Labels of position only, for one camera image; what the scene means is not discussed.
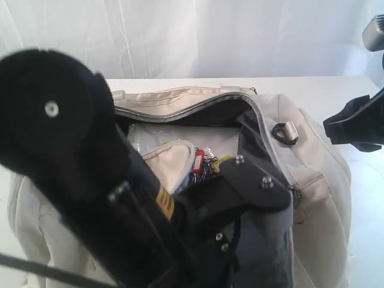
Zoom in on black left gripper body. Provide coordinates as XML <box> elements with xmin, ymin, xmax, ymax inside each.
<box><xmin>167</xmin><ymin>191</ymin><xmax>288</xmax><ymax>287</ymax></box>

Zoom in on beige duffel bag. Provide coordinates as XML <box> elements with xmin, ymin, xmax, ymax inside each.
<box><xmin>8</xmin><ymin>85</ymin><xmax>353</xmax><ymax>288</ymax></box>

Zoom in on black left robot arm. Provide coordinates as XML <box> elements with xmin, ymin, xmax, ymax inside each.
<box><xmin>1</xmin><ymin>50</ymin><xmax>293</xmax><ymax>287</ymax></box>

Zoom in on white sheer curtain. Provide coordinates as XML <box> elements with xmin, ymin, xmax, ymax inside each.
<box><xmin>1</xmin><ymin>1</ymin><xmax>383</xmax><ymax>79</ymax></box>

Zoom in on colourful key tag bunch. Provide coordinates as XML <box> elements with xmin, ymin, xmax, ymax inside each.
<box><xmin>188</xmin><ymin>147</ymin><xmax>231</xmax><ymax>184</ymax></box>

